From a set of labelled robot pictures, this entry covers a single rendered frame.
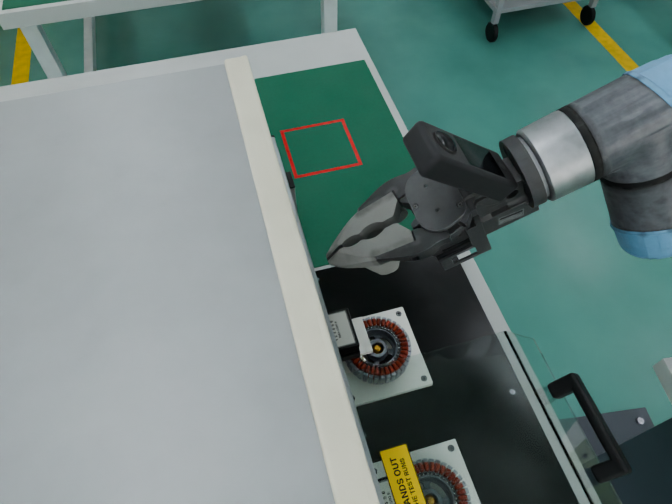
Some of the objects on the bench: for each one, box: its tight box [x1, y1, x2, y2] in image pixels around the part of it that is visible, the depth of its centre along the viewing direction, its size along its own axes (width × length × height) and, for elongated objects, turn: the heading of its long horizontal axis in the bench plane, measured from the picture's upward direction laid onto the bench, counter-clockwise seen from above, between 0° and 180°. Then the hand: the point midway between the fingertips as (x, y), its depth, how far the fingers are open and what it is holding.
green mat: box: [254, 60, 417, 268], centre depth 115 cm, size 94×61×1 cm, turn 106°
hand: (336, 252), depth 51 cm, fingers closed
